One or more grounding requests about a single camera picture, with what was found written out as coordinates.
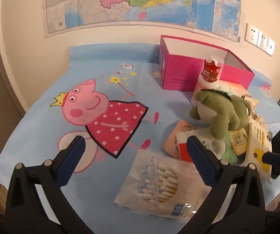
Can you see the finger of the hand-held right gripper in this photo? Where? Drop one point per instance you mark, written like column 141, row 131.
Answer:
column 268, row 157

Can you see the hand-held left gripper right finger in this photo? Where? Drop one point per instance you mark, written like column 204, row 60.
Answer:
column 199, row 162

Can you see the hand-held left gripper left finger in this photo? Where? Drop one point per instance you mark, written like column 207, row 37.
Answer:
column 66, row 162

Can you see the cotton swab packet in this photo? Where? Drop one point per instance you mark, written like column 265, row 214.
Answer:
column 154, row 185

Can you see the yellow tissue pack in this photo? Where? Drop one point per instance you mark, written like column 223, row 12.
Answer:
column 238, row 141

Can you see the orange tissue pack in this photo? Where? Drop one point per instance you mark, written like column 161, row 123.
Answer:
column 173, row 141

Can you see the blue cartoon pig bed sheet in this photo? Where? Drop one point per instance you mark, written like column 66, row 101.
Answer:
column 57, row 90

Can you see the white packet with red label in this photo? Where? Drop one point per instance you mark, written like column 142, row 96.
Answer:
column 181, row 137

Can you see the floral pocket tissue pack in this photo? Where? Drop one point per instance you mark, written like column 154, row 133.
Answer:
column 251, row 101

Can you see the green plush toy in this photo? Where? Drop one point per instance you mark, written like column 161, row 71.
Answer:
column 218, row 112

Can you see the white and yellow packet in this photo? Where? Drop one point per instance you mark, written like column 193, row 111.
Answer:
column 257, row 139

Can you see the pink cardboard box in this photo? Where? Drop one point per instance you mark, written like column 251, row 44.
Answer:
column 179, row 70

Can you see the large pastel tissue pack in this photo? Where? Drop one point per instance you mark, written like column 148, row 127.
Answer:
column 232, row 87

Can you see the colourful wall map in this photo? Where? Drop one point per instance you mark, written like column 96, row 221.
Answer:
column 154, row 0

